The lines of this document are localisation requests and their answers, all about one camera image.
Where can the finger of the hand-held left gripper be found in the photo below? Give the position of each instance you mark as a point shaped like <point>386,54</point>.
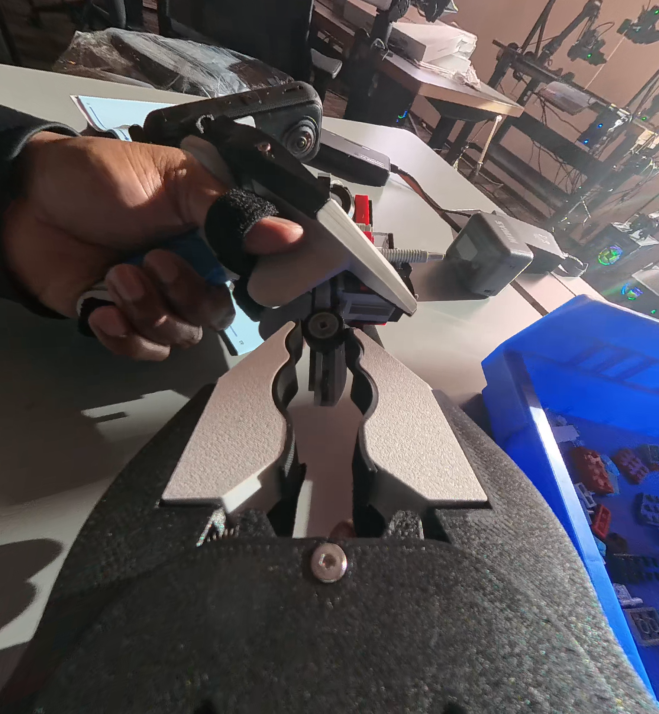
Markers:
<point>335,256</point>

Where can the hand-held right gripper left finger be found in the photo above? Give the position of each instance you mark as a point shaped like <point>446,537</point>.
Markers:
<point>229,446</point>

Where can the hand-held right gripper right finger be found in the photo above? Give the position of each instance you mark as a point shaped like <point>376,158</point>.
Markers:
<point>418,446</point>

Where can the grey red toy brick truck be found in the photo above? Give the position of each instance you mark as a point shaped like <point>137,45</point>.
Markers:
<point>363,307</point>

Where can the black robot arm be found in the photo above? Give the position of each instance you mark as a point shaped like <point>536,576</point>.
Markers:
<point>385,33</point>

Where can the black overhead robot arm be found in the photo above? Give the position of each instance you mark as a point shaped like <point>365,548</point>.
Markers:
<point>586,44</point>
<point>647,25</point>

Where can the person's left hand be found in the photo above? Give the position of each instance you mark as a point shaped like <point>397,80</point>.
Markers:
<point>112,195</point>

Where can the black power bank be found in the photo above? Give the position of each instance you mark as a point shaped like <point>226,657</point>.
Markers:
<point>351,159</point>

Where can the plastic-wrapped black bundle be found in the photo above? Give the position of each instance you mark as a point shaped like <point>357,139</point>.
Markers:
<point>167,61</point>

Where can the black office chair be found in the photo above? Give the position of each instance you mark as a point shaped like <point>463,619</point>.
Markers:
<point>251,28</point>

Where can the light blue instruction booklet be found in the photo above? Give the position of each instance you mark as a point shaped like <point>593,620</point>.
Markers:
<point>112,109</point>

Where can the blue plastic bin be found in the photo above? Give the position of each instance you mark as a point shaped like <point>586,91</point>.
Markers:
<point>586,357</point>

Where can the brown wooden table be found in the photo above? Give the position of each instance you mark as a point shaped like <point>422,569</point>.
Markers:
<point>457,92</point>

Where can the white flat box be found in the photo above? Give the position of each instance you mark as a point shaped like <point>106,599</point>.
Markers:
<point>429,39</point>

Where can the black power adapter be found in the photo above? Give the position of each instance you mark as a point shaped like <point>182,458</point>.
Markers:
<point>547,245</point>

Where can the pile of loose toy bricks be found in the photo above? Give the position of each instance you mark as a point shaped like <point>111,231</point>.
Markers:
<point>641,513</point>

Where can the black computer case lit fan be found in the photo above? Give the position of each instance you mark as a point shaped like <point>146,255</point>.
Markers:
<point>608,256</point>

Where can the grey action camera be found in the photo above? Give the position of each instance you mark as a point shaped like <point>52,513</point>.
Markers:
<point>491,251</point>

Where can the black metal frame rig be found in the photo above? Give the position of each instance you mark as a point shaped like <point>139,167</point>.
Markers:
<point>530,67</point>

